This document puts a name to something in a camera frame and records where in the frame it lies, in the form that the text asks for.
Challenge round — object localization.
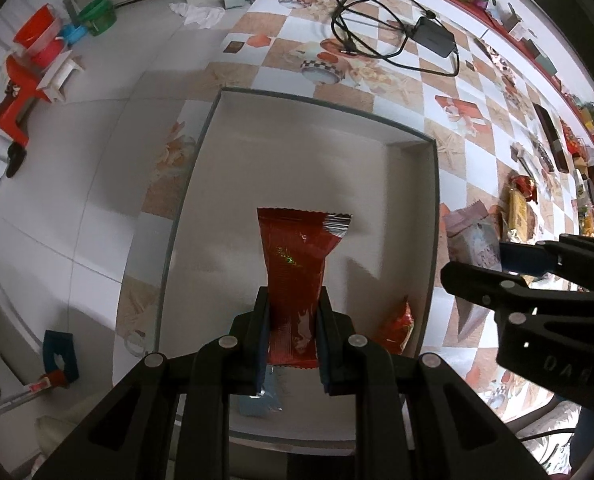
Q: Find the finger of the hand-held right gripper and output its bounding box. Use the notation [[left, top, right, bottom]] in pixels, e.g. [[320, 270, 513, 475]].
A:
[[499, 234, 594, 291], [440, 260, 594, 322]]

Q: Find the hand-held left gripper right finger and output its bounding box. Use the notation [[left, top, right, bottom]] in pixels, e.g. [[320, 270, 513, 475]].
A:
[[317, 287, 548, 480]]

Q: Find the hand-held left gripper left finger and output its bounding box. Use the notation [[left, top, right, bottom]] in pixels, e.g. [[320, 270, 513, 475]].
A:
[[32, 287, 271, 480]]

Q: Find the red snack packet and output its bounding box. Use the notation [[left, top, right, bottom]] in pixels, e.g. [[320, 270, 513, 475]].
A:
[[256, 206, 353, 368]]

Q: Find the grey cardboard box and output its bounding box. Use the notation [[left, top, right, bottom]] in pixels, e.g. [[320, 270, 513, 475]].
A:
[[149, 87, 440, 456]]

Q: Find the yellow snack packet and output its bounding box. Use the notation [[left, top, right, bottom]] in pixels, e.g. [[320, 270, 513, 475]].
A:
[[506, 187, 538, 242]]

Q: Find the light blue snack packet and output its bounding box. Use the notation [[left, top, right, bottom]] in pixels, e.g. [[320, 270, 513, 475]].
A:
[[237, 365, 285, 417]]

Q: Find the red wrapped snack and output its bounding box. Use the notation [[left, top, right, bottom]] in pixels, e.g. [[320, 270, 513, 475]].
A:
[[509, 172, 538, 202]]

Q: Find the orange snack packet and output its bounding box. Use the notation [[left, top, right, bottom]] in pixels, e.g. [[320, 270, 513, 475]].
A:
[[377, 296, 415, 356]]

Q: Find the dark brown box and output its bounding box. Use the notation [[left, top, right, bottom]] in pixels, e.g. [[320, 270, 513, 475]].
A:
[[533, 104, 571, 173]]

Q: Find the blue plastic holder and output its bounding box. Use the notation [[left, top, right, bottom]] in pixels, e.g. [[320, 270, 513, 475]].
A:
[[42, 329, 80, 387]]

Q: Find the red ledge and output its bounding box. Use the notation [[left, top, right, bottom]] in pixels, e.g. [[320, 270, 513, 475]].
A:
[[424, 0, 594, 147]]

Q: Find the grey power adapter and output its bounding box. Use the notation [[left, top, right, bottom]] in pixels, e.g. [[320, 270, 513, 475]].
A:
[[412, 16, 459, 59]]

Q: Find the checkered printed tablecloth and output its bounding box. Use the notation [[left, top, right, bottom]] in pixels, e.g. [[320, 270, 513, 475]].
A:
[[114, 0, 594, 423]]

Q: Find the white cloth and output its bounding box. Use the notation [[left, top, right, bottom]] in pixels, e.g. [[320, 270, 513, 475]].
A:
[[169, 2, 226, 29]]

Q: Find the white small stool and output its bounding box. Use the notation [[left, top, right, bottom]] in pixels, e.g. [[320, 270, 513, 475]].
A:
[[36, 51, 86, 104]]

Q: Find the red plastic stool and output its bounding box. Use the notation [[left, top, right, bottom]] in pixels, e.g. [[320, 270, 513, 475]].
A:
[[0, 55, 46, 149]]

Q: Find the blue plastic bowl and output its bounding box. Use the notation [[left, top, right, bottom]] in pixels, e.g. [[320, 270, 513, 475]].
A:
[[58, 24, 88, 47]]

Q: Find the green plastic basin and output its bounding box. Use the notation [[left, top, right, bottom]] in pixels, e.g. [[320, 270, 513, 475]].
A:
[[76, 0, 118, 37]]

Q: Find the red plastic basin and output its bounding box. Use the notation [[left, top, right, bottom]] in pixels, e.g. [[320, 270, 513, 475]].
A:
[[13, 4, 63, 52]]

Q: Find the black power cable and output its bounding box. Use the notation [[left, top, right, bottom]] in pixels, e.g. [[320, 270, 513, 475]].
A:
[[326, 0, 460, 79]]

